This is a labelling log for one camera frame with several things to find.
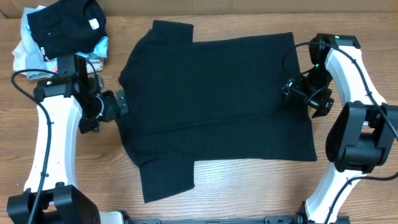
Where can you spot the pale pink garment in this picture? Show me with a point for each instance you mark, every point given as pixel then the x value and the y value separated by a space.
pixel 27 54

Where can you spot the grey denim garment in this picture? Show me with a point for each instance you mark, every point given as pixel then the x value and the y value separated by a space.
pixel 27 53

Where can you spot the folded black shirt on pile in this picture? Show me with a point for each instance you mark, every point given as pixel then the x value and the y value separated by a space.
pixel 68 26

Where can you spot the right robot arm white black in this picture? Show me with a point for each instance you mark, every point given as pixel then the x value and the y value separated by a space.
pixel 361 137

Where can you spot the light blue printed garment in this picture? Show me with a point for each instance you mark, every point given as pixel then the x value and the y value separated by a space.
pixel 93 49

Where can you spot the black t-shirt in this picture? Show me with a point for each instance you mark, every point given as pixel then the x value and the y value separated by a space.
pixel 196 101

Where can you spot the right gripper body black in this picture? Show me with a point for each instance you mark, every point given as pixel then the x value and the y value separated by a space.
pixel 292 90

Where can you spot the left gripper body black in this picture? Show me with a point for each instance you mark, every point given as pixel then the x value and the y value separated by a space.
pixel 117 103

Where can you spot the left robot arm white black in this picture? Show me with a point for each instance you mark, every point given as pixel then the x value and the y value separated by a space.
pixel 68 103

